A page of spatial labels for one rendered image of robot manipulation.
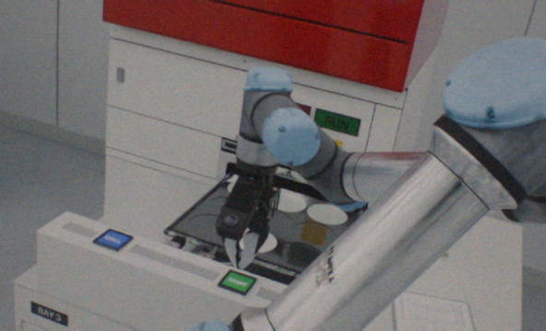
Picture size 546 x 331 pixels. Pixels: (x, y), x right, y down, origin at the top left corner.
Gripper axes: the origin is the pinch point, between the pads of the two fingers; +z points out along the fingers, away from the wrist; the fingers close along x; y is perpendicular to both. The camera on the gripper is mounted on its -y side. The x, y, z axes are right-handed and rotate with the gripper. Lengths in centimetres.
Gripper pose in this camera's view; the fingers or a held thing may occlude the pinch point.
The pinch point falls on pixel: (238, 265)
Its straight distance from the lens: 115.2
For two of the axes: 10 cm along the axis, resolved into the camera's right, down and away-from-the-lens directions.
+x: -9.3, -2.7, 2.6
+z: -1.4, 9.0, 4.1
